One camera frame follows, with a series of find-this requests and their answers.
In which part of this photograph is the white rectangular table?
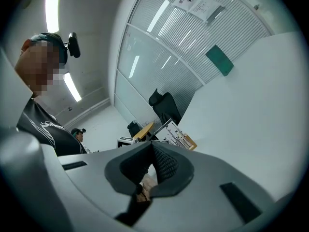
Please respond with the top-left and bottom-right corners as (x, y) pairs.
(178, 31), (300, 203)

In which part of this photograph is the black chair backrest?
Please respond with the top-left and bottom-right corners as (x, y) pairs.
(127, 120), (143, 138)

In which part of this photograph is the black head-mounted camera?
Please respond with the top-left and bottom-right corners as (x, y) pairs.
(63, 32), (82, 58)

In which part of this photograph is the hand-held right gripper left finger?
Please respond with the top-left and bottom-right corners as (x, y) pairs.
(57, 141), (152, 218)

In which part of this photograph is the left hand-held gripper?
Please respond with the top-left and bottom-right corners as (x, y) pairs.
(117, 136), (140, 149)

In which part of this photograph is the black mesh office chair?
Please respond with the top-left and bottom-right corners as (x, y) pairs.
(148, 88), (183, 127)

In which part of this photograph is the round wooden table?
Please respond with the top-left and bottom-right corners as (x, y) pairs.
(132, 121), (155, 140)

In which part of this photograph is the person's head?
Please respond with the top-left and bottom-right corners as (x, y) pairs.
(14, 32), (69, 99)

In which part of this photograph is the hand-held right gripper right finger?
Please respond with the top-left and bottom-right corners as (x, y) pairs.
(131, 141), (278, 232)

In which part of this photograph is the dark green box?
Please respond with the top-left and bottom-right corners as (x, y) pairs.
(205, 44), (234, 77)

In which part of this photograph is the person's black printed t-shirt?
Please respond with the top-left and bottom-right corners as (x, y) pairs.
(16, 98), (87, 157)

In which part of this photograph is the ceiling light strip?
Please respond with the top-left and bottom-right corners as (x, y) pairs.
(63, 72), (82, 102)
(45, 0), (60, 33)

